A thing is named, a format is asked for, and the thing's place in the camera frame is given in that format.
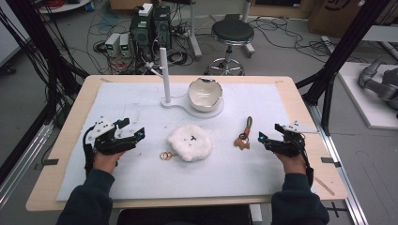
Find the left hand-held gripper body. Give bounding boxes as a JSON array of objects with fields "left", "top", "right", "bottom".
[{"left": 83, "top": 115, "right": 139, "bottom": 156}]

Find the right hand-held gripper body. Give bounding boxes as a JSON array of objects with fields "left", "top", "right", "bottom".
[{"left": 266, "top": 121, "right": 319, "bottom": 158}]

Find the person's left hand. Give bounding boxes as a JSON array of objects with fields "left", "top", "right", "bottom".
[{"left": 92, "top": 149, "right": 126, "bottom": 174}]

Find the person's right hand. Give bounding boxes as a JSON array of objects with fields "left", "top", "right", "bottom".
[{"left": 275, "top": 151, "right": 308, "bottom": 176}]

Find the wooden table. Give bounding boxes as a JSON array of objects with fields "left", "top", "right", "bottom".
[{"left": 25, "top": 74, "right": 349, "bottom": 213}]

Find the white table mat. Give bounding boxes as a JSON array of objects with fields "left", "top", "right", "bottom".
[{"left": 55, "top": 82, "right": 317, "bottom": 202}]

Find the white stand with pole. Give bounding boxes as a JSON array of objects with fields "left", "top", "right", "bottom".
[{"left": 149, "top": 46, "right": 224, "bottom": 120}]

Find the white eggshell-shaped bowl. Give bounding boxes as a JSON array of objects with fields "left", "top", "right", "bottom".
[{"left": 187, "top": 77, "right": 223, "bottom": 113}]

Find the grey power supply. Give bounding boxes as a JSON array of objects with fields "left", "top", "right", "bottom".
[
  {"left": 118, "top": 33, "right": 132, "bottom": 58},
  {"left": 104, "top": 32, "right": 121, "bottom": 55}
]

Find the white platform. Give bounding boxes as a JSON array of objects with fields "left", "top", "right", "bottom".
[{"left": 337, "top": 61, "right": 398, "bottom": 130}]

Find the black computer tower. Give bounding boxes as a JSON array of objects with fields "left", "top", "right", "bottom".
[
  {"left": 130, "top": 11, "right": 155, "bottom": 62},
  {"left": 152, "top": 5, "right": 173, "bottom": 51}
]

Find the black round stool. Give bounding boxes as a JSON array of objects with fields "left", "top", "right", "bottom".
[{"left": 205, "top": 19, "right": 256, "bottom": 77}]

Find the white desk leg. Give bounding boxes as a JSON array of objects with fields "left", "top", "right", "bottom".
[{"left": 187, "top": 0, "right": 204, "bottom": 60}]

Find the white box on computer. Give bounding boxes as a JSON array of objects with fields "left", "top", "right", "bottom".
[{"left": 137, "top": 3, "right": 154, "bottom": 17}]

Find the cardboard box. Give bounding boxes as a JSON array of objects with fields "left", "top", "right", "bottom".
[{"left": 308, "top": 0, "right": 398, "bottom": 38}]

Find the brown bear keychain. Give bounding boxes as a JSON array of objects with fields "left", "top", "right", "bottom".
[{"left": 233, "top": 115, "right": 253, "bottom": 152}]

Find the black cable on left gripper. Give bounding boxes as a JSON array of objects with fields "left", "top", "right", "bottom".
[{"left": 82, "top": 125, "right": 96, "bottom": 179}]

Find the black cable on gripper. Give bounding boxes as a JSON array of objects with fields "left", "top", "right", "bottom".
[
  {"left": 82, "top": 125, "right": 96, "bottom": 179},
  {"left": 298, "top": 134, "right": 314, "bottom": 188}
]

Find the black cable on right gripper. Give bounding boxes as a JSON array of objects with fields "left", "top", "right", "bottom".
[{"left": 298, "top": 134, "right": 314, "bottom": 188}]

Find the white plush keychain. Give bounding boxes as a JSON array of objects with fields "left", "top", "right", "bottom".
[{"left": 159, "top": 124, "right": 213, "bottom": 163}]

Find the aluminium rail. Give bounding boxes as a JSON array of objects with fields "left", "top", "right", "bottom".
[
  {"left": 0, "top": 121, "right": 55, "bottom": 210},
  {"left": 306, "top": 102, "right": 370, "bottom": 225}
]

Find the tangle of floor cables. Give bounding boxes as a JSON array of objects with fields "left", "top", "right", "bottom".
[{"left": 250, "top": 15, "right": 370, "bottom": 65}]

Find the black metal frame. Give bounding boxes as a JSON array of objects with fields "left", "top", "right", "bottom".
[
  {"left": 295, "top": 0, "right": 392, "bottom": 136},
  {"left": 0, "top": 0, "right": 90, "bottom": 186}
]

